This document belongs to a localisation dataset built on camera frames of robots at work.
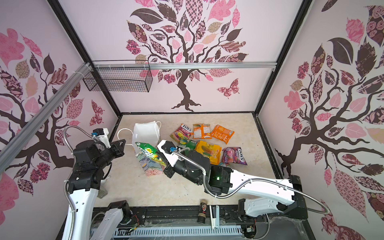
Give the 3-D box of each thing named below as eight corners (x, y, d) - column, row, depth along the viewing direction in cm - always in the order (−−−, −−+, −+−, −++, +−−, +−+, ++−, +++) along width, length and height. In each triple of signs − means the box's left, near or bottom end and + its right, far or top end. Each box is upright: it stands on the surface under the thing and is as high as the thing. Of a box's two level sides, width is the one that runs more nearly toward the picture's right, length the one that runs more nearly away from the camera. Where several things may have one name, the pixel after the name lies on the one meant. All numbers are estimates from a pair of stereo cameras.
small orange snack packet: (192, 138, 106) (192, 136, 104) (192, 126, 114) (192, 123, 111) (211, 138, 106) (211, 136, 104) (210, 126, 114) (210, 123, 111)
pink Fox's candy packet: (222, 165, 93) (223, 162, 90) (220, 148, 101) (220, 146, 98) (245, 165, 93) (246, 162, 90) (241, 148, 101) (242, 145, 98)
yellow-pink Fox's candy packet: (170, 137, 107) (169, 134, 104) (182, 126, 114) (181, 123, 111) (182, 145, 103) (182, 142, 100) (193, 133, 110) (193, 129, 107)
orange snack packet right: (209, 136, 108) (209, 134, 106) (215, 125, 114) (216, 124, 112) (228, 144, 103) (229, 142, 101) (234, 133, 109) (234, 131, 107)
